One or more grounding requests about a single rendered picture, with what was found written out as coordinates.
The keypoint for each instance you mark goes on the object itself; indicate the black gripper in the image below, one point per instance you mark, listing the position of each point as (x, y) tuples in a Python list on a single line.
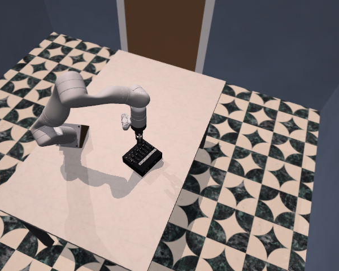
[(139, 132)]

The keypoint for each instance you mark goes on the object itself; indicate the black lighting desk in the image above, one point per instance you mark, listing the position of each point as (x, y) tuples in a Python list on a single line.
[(141, 160)]

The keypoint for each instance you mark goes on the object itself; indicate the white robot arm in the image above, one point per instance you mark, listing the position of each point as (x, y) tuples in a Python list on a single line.
[(73, 94)]

